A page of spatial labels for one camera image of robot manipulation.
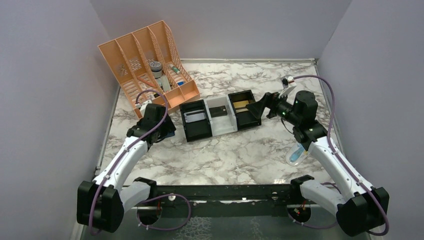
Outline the blue leather card holder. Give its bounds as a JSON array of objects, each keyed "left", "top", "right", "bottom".
[{"left": 162, "top": 131, "right": 175, "bottom": 139}]

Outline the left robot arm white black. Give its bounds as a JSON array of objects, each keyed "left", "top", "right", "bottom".
[{"left": 76, "top": 103, "right": 176, "bottom": 233}]

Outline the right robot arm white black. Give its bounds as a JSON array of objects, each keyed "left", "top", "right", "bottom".
[{"left": 246, "top": 90, "right": 390, "bottom": 237}]

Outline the gold credit card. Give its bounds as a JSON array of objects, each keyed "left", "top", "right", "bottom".
[{"left": 233, "top": 100, "right": 250, "bottom": 113}]

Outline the silver credit card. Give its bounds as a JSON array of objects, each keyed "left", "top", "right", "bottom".
[{"left": 183, "top": 110, "right": 206, "bottom": 123}]

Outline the black credit card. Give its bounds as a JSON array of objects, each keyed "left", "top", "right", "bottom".
[{"left": 209, "top": 105, "right": 228, "bottom": 118}]

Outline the right black plastic bin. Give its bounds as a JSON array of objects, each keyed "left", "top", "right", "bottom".
[{"left": 228, "top": 90, "right": 262, "bottom": 131}]

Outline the black plastic bin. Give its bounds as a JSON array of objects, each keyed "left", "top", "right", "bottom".
[
  {"left": 179, "top": 100, "right": 213, "bottom": 142},
  {"left": 228, "top": 90, "right": 262, "bottom": 131}
]

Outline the orange pencil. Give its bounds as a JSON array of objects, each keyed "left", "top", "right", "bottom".
[{"left": 137, "top": 77, "right": 157, "bottom": 88}]

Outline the white plastic bin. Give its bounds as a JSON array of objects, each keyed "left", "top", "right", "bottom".
[{"left": 204, "top": 95, "right": 238, "bottom": 137}]

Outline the left black plastic bin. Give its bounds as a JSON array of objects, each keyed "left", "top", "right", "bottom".
[{"left": 179, "top": 100, "right": 213, "bottom": 142}]

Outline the grey round tape roll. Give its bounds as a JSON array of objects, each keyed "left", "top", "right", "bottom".
[{"left": 149, "top": 61, "right": 163, "bottom": 79}]

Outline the orange plastic file organizer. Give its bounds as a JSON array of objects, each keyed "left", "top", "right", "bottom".
[{"left": 98, "top": 20, "right": 200, "bottom": 119}]

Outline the green white marker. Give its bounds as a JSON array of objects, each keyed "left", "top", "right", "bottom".
[{"left": 169, "top": 64, "right": 181, "bottom": 75}]

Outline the clear blue plastic case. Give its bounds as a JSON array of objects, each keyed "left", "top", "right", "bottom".
[{"left": 285, "top": 143, "right": 309, "bottom": 167}]

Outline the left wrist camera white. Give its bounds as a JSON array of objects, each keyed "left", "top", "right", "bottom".
[{"left": 135, "top": 99, "right": 153, "bottom": 115}]

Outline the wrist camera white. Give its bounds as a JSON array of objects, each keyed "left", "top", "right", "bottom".
[
  {"left": 278, "top": 75, "right": 297, "bottom": 99},
  {"left": 135, "top": 99, "right": 153, "bottom": 115}
]

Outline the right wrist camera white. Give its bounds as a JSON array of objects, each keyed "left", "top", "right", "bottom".
[{"left": 278, "top": 75, "right": 297, "bottom": 99}]

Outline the black metal base rail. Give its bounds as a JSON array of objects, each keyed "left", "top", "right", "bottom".
[{"left": 136, "top": 184, "right": 312, "bottom": 218}]

